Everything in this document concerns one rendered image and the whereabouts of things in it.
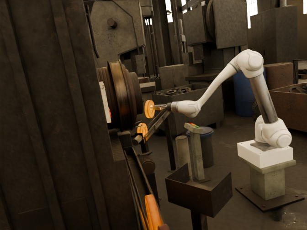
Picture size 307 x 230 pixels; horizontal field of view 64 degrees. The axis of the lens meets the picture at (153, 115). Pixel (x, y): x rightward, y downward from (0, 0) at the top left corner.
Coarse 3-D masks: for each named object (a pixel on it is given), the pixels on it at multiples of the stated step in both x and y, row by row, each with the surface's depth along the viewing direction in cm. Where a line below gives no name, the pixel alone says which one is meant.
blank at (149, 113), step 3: (147, 102) 205; (150, 102) 207; (147, 105) 203; (150, 105) 207; (153, 105) 214; (144, 108) 204; (147, 108) 202; (144, 111) 204; (147, 111) 203; (150, 111) 212; (153, 111) 214; (147, 114) 204; (150, 114) 207; (153, 114) 214; (147, 117) 208; (150, 117) 208
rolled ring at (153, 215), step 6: (150, 198) 97; (150, 204) 94; (156, 204) 94; (150, 210) 92; (156, 210) 92; (150, 216) 92; (156, 216) 91; (150, 222) 104; (156, 222) 91; (150, 228) 104; (156, 228) 90
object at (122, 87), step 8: (112, 64) 146; (120, 64) 145; (120, 72) 141; (120, 80) 138; (120, 88) 137; (120, 96) 137; (128, 96) 137; (120, 104) 138; (128, 104) 139; (128, 112) 141; (128, 120) 145; (128, 128) 153
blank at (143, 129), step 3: (141, 123) 217; (144, 123) 220; (141, 126) 213; (144, 126) 219; (138, 129) 212; (141, 129) 213; (144, 129) 221; (147, 129) 224; (138, 132) 212; (141, 132) 213; (144, 132) 221
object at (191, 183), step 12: (180, 168) 134; (168, 180) 123; (180, 180) 134; (228, 180) 120; (168, 192) 126; (180, 192) 120; (192, 192) 114; (204, 192) 110; (216, 192) 111; (228, 192) 120; (180, 204) 122; (192, 204) 117; (204, 204) 112; (216, 204) 111; (192, 216) 129; (204, 216) 129; (204, 228) 129
